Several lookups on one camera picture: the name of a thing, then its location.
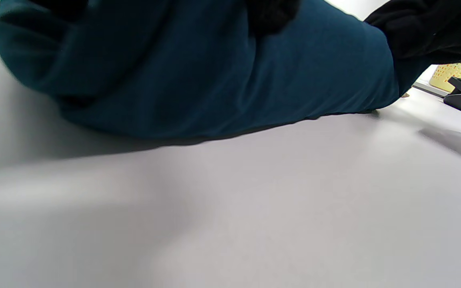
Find person's left hand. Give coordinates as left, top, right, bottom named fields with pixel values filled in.
left=30, top=0, right=301, bottom=36

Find person's right hand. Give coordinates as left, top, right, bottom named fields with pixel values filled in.
left=364, top=0, right=461, bottom=66

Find dark teal shorts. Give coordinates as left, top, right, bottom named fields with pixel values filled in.
left=0, top=0, right=433, bottom=141

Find yellow plastic basket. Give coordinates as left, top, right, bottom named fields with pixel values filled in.
left=429, top=63, right=461, bottom=93

